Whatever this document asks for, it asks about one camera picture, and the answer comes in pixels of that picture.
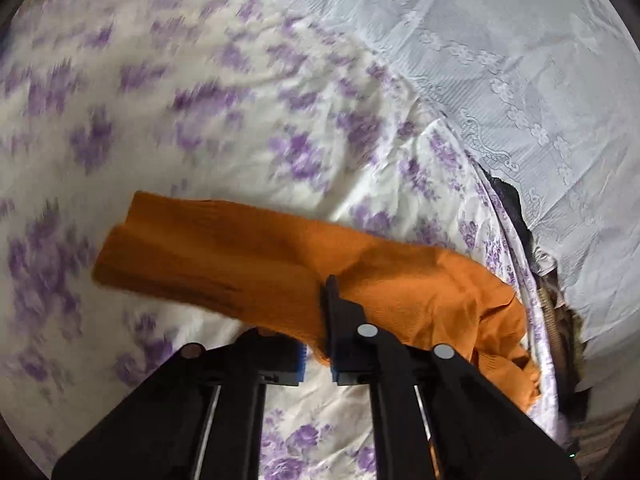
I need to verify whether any purple floral bed sheet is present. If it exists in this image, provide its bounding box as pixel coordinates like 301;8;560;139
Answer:
1;0;558;474

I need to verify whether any brown woven mat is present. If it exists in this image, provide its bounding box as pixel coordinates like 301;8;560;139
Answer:
536;278;576;415

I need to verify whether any white lace cover cloth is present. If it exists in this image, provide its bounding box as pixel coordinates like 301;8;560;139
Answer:
282;0;639;358

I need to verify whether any orange knit sweater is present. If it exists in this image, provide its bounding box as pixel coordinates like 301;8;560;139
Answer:
92;192;540;410

